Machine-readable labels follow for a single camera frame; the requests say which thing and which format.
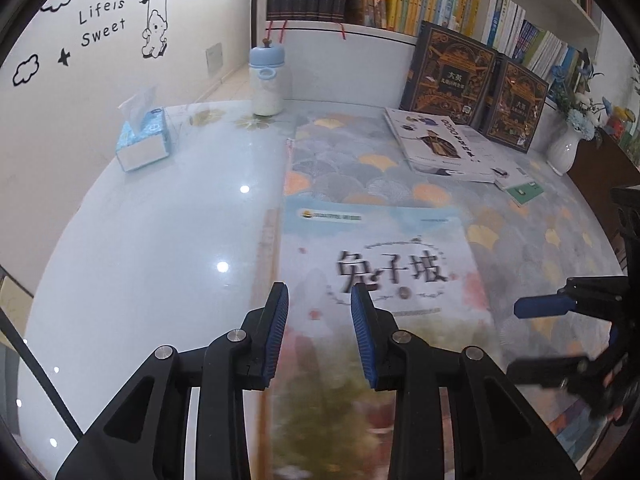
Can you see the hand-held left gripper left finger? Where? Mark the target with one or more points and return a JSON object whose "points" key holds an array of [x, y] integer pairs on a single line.
{"points": [[277, 330]]}

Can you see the white book with robed figure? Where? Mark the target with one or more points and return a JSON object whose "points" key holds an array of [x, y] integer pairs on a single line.
{"points": [[440, 140]]}

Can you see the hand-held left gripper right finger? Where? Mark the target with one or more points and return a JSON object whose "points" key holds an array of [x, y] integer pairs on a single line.
{"points": [[362, 335]]}

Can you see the white vase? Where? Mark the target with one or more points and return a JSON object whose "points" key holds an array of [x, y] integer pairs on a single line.
{"points": [[562, 152]]}

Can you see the teal green book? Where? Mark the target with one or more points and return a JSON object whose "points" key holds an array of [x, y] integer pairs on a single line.
{"points": [[525, 192]]}

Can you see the white book with bird picture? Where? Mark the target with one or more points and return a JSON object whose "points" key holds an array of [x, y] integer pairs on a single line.
{"points": [[515, 174]]}

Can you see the brown wooden cabinet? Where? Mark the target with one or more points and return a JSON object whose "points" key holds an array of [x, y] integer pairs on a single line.
{"points": [[600, 180]]}

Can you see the row of yellow green books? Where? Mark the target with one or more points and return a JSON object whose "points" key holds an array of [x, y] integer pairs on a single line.
{"points": [[440, 0]]}

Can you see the row of white blue books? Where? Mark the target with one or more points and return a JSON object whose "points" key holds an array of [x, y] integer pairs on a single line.
{"points": [[530, 40]]}

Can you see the white bottle with blue lid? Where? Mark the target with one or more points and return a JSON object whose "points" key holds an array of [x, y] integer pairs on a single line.
{"points": [[267, 80]]}

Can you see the blue white flower bouquet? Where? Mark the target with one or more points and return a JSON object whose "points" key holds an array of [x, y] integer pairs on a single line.
{"points": [[582, 110]]}

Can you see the white bookshelf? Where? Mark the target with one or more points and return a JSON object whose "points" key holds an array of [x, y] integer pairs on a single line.
{"points": [[350, 65]]}

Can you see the white wall panel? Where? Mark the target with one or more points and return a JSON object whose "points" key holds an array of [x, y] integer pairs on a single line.
{"points": [[215, 57]]}

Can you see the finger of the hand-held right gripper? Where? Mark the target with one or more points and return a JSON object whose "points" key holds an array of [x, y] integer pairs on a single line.
{"points": [[545, 306], [540, 369]]}

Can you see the blue tissue box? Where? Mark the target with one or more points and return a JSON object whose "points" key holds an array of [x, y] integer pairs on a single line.
{"points": [[142, 135]]}

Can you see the large dark ornate book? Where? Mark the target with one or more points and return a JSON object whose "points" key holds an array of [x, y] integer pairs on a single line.
{"points": [[517, 105], [450, 75]]}

